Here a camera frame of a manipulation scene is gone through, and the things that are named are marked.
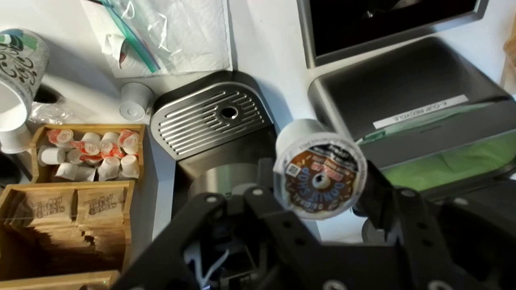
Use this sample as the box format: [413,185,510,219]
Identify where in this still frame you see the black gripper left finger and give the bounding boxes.
[112,190,302,290]

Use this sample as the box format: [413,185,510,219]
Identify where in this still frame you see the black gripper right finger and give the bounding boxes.
[357,167,516,290]

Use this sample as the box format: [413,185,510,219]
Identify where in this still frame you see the white coffee pod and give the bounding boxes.
[273,119,368,219]

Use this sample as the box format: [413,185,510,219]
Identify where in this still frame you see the black coffee maker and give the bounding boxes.
[149,70,278,212]

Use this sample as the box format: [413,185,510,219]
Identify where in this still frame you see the steel countertop bin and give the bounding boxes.
[308,37,516,191]

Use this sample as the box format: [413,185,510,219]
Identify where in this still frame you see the wooden condiment organizer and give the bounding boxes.
[0,124,145,280]

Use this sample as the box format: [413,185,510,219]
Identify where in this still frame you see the white creamer cup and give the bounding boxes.
[120,82,155,120]

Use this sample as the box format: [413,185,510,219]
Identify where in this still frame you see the creamer cups pile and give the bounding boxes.
[31,124,145,182]

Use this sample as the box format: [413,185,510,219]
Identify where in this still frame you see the brown sugar packets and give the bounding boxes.
[2,188,128,272]

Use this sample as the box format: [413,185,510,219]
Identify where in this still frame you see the clear zip bag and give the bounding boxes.
[81,0,234,78]

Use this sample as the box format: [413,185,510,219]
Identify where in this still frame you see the patterned paper cup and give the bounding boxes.
[0,28,50,132]

